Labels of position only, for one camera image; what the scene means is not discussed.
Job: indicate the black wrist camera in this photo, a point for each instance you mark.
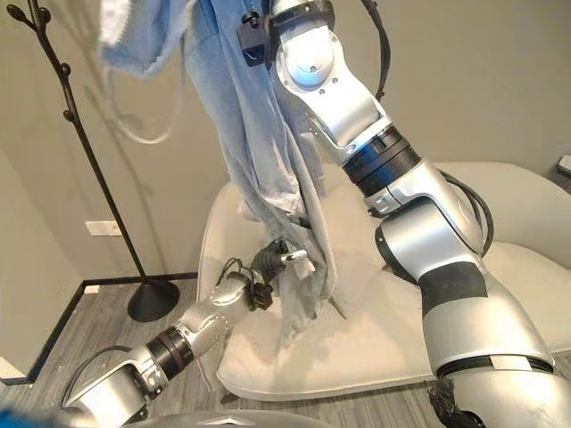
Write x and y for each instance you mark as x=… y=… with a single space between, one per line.
x=260 y=296
x=253 y=38

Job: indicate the white wall socket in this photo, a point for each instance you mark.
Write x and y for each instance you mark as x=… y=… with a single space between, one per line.
x=102 y=227

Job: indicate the beige upholstered sofa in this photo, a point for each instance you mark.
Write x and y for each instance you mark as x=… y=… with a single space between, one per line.
x=379 y=339

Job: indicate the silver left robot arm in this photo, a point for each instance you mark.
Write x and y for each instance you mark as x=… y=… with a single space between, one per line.
x=134 y=379

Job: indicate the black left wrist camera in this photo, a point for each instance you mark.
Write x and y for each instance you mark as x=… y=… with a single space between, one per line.
x=260 y=296

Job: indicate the black baseboard strip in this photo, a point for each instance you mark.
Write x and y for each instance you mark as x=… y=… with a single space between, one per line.
x=58 y=327

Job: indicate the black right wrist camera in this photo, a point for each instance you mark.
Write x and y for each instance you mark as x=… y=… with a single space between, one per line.
x=253 y=38

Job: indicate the black branch-shaped coat rack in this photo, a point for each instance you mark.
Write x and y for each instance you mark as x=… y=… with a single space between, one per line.
x=85 y=147

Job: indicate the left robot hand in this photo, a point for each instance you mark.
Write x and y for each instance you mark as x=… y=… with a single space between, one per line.
x=267 y=260

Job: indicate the silver robot torso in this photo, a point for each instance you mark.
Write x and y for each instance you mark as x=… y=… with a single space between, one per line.
x=232 y=420

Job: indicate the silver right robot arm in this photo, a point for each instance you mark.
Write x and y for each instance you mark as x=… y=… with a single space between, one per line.
x=446 y=249

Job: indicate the dark device with white edge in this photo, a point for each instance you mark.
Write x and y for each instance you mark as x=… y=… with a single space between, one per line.
x=565 y=163

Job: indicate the light blue denim garment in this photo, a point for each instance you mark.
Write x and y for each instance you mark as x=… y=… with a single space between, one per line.
x=250 y=147

